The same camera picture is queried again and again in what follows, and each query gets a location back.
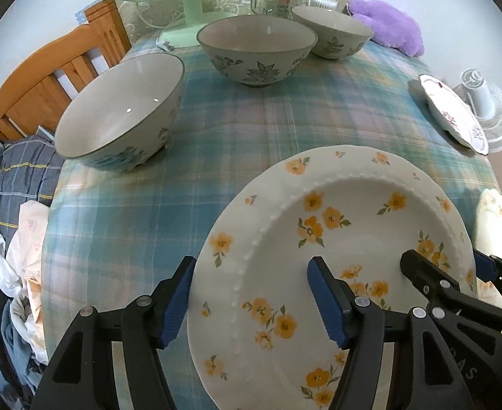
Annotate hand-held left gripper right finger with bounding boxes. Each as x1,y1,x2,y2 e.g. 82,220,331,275
307,255,465,410

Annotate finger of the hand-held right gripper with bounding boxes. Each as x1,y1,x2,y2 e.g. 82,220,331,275
474,251,502,308
399,249,480,308

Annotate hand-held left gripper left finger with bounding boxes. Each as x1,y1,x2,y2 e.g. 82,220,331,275
31,255,198,410

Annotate large yellow floral plate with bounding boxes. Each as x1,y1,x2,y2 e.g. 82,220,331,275
187,145,478,410

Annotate blue floral ceramic bowl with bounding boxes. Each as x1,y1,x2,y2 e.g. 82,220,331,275
54,53,186,172

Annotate small yellow floral plate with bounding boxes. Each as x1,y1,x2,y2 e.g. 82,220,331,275
476,188,502,300

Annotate peach printed plastic bag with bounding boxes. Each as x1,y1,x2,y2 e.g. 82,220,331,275
7,199,51,364

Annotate pink floral plate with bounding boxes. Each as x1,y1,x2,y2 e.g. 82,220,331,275
418,73,489,155

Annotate light blue cloth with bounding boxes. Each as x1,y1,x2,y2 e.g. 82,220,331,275
1,303,46,394

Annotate white fan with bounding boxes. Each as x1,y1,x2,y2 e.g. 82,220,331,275
453,68,502,153

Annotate grey plaid pillow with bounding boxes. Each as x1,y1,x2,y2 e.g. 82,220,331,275
0,130,66,240

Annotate purple plush toy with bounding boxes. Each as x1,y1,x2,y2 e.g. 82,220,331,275
347,0,424,57

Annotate grey floral ceramic bowl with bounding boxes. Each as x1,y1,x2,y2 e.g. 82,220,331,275
196,14,318,90
291,6,375,59

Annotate green table fan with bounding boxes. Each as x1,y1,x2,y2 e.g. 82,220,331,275
86,0,239,50

